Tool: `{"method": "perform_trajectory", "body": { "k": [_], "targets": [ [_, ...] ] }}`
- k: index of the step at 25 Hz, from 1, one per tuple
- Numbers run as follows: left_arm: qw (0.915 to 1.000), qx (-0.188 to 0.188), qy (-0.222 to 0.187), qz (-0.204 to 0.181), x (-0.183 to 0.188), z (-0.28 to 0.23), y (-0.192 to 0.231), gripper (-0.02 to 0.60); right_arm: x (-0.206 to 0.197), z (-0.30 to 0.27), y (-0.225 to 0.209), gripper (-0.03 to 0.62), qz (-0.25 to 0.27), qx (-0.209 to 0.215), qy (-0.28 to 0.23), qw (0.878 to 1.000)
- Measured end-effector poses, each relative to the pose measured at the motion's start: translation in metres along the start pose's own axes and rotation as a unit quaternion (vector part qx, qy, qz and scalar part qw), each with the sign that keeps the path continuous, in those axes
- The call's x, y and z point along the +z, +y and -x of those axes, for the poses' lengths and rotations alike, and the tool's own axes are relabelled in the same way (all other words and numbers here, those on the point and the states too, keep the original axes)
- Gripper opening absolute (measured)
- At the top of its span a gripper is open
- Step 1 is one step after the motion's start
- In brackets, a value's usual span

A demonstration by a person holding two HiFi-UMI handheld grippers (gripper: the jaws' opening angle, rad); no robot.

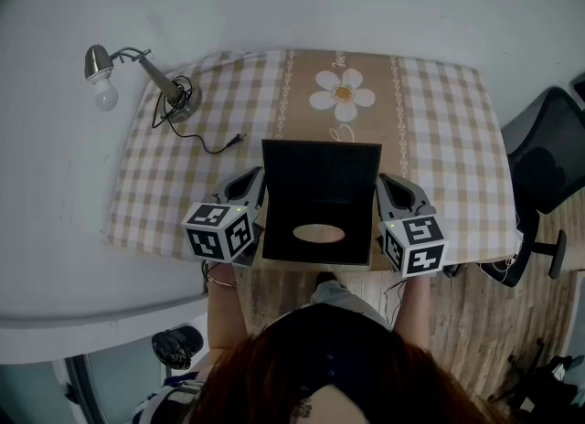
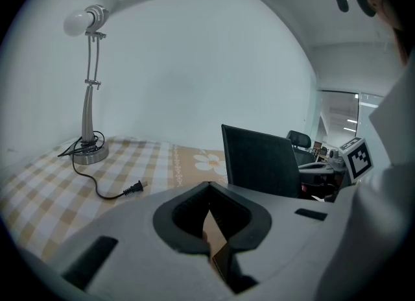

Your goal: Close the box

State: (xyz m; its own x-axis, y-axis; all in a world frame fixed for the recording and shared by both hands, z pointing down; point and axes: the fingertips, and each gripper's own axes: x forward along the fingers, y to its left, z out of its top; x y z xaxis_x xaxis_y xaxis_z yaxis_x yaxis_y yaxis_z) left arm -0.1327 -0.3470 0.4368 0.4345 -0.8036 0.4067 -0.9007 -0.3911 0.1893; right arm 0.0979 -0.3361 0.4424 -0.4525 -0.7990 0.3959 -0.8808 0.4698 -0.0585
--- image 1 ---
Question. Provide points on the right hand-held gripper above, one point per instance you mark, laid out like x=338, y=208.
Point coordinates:
x=418, y=248

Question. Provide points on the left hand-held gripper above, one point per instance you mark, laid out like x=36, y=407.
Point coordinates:
x=210, y=235

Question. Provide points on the black tissue box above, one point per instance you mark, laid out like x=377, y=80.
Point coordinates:
x=320, y=175

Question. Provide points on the person's left forearm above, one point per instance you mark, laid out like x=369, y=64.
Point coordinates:
x=224, y=317

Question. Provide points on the person's right forearm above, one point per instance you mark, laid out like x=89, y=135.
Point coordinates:
x=416, y=312

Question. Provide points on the checkered flower tablecloth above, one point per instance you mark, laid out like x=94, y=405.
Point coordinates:
x=183, y=171

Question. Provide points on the person's dark shoe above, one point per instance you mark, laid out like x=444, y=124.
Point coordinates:
x=326, y=277

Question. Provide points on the person's light trousers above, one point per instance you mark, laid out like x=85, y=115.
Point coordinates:
x=338, y=296

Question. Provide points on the metal desk lamp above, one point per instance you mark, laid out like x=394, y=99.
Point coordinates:
x=162, y=84

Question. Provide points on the black mesh office chair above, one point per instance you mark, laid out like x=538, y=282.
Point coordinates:
x=544, y=162

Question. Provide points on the person's dark top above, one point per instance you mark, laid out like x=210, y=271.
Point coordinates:
x=329, y=335

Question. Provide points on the striped bag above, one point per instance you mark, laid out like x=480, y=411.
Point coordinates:
x=160, y=406

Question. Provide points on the black wheeled chair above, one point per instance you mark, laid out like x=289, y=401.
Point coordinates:
x=548, y=381

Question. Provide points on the dark window frame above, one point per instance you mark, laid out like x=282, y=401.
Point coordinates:
x=80, y=390

